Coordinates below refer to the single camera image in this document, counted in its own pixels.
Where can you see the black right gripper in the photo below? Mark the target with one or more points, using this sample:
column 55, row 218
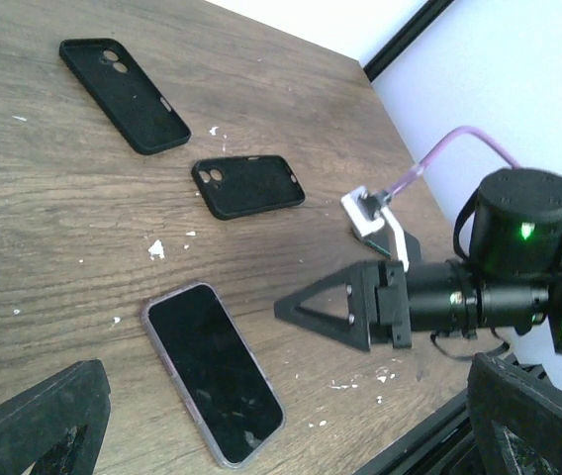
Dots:
column 385, row 305

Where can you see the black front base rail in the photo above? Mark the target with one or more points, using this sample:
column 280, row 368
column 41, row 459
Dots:
column 444, row 443

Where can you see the black frame post right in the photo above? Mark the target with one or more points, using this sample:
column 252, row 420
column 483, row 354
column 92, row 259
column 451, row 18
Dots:
column 429, row 12

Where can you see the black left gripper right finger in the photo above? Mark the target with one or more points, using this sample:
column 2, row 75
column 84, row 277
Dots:
column 516, row 418

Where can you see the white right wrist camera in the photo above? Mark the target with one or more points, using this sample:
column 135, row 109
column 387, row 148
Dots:
column 370, row 212

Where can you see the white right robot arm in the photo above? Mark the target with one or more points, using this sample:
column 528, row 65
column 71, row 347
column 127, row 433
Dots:
column 509, row 275

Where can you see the purple edged smartphone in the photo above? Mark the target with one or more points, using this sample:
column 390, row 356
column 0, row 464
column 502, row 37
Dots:
column 214, row 371

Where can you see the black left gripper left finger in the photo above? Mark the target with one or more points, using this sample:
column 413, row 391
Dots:
column 58, row 425

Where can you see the teal edged smartphone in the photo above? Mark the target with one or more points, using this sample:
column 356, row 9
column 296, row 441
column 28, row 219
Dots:
column 383, row 243

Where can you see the black phone case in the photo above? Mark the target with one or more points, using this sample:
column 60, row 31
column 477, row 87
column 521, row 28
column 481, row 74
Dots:
column 240, row 186
column 126, row 95

